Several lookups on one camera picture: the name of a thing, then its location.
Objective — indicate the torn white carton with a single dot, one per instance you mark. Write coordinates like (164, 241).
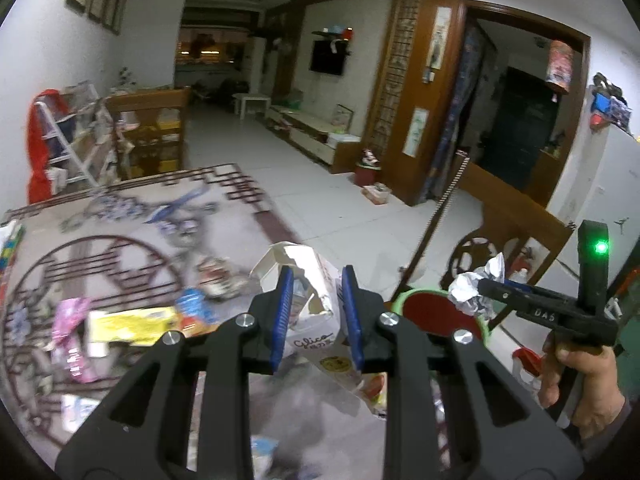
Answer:
(312, 332)

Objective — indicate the toys on refrigerator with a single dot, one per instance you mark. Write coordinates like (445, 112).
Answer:
(610, 102)

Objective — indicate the dark door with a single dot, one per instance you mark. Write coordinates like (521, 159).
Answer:
(522, 125)

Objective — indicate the wall shelf with toys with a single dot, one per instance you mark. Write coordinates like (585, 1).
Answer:
(334, 34)

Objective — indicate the patterned door curtain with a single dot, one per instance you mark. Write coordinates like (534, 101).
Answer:
(462, 110)

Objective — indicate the wooden chair with wheel carving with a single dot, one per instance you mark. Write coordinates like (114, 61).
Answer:
(147, 105)

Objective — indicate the foil ball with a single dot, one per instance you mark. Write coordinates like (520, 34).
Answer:
(467, 292)

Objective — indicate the red pot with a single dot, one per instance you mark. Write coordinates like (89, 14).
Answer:
(366, 172)

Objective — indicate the green bin with red bag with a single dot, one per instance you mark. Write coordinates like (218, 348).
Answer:
(430, 310)

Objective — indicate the blue snack packet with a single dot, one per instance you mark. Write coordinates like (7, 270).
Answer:
(195, 310)

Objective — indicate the small framed picture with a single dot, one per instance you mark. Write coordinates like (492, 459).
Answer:
(343, 117)

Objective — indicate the tall wall scroll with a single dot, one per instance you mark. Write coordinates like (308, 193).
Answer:
(440, 37)

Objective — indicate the red and white bag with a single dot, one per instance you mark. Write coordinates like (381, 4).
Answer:
(525, 367)

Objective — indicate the red cloth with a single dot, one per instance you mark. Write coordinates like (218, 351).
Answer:
(40, 160)

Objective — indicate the wooden chair with round backrest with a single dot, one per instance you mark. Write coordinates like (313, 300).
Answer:
(520, 220)

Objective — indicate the person's right hand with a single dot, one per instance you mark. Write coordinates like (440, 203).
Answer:
(595, 385)

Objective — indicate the yellow and white carton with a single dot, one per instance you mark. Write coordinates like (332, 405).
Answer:
(140, 322)

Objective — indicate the cardboard box on floor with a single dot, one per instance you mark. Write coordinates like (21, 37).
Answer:
(377, 194)

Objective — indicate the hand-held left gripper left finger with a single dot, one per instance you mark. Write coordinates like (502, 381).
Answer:
(284, 312)

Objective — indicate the small white table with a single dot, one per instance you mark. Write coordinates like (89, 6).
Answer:
(252, 102)

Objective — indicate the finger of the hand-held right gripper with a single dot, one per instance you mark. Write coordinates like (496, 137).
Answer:
(502, 290)

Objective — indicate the wooden lattice partition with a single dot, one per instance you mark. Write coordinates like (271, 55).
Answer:
(400, 75)

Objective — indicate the white television cabinet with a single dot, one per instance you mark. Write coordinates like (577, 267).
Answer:
(315, 132)

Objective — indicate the wall television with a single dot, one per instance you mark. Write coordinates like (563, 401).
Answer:
(327, 57)

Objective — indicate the striped pole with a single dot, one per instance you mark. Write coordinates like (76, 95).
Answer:
(445, 200)

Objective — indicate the red hanging lantern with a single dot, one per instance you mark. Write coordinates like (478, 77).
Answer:
(560, 67)

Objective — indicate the short wall scroll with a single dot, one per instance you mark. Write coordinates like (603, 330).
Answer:
(416, 132)

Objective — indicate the white refrigerator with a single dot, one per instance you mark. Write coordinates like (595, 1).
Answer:
(610, 180)

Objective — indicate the pink packet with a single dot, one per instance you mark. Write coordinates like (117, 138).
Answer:
(70, 330)

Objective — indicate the small colourful wrapper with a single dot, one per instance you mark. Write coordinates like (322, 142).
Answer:
(220, 280)

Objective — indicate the person's right forearm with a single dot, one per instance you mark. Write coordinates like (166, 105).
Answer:
(612, 435)

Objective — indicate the white book rack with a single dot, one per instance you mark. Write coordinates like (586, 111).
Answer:
(75, 130)

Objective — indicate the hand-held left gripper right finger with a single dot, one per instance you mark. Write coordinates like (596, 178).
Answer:
(351, 320)

